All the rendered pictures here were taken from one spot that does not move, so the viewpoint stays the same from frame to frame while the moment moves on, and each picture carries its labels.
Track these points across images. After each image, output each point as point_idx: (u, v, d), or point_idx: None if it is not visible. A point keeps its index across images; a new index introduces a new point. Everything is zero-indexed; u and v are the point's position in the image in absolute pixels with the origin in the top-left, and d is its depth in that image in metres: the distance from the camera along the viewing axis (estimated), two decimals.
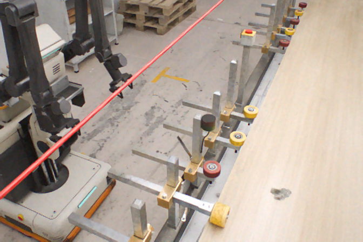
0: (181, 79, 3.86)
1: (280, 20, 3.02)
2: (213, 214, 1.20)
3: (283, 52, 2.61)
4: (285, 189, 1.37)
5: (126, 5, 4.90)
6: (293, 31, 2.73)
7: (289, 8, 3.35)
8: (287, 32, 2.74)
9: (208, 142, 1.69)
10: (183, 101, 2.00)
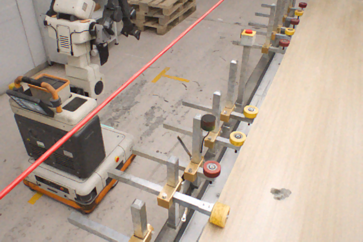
0: (181, 79, 3.86)
1: (280, 20, 3.02)
2: (213, 214, 1.20)
3: (283, 52, 2.61)
4: (285, 189, 1.37)
5: None
6: (293, 31, 2.73)
7: (289, 8, 3.35)
8: (287, 32, 2.74)
9: (208, 142, 1.69)
10: (183, 101, 2.00)
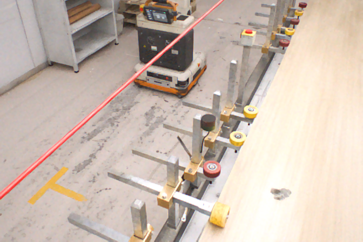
0: None
1: (280, 20, 3.02)
2: (213, 214, 1.20)
3: (283, 52, 2.61)
4: (285, 189, 1.37)
5: (126, 5, 4.90)
6: (293, 31, 2.73)
7: (289, 8, 3.35)
8: (287, 32, 2.74)
9: (208, 142, 1.69)
10: (183, 101, 2.00)
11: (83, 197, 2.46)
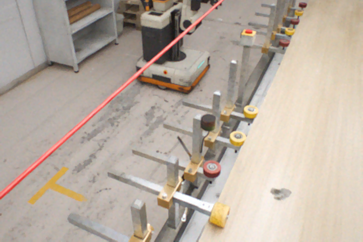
0: None
1: (280, 20, 3.02)
2: (213, 214, 1.20)
3: (283, 52, 2.61)
4: (285, 189, 1.37)
5: (126, 5, 4.90)
6: (293, 31, 2.73)
7: (289, 8, 3.35)
8: (287, 32, 2.74)
9: (208, 142, 1.69)
10: (183, 101, 2.00)
11: (83, 197, 2.46)
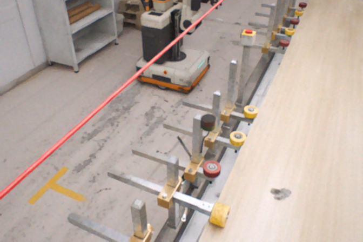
0: None
1: (280, 20, 3.02)
2: (213, 214, 1.20)
3: (283, 52, 2.61)
4: (285, 189, 1.37)
5: (126, 5, 4.90)
6: (293, 31, 2.73)
7: (289, 8, 3.35)
8: (287, 32, 2.74)
9: (208, 142, 1.69)
10: (183, 101, 2.00)
11: (83, 197, 2.46)
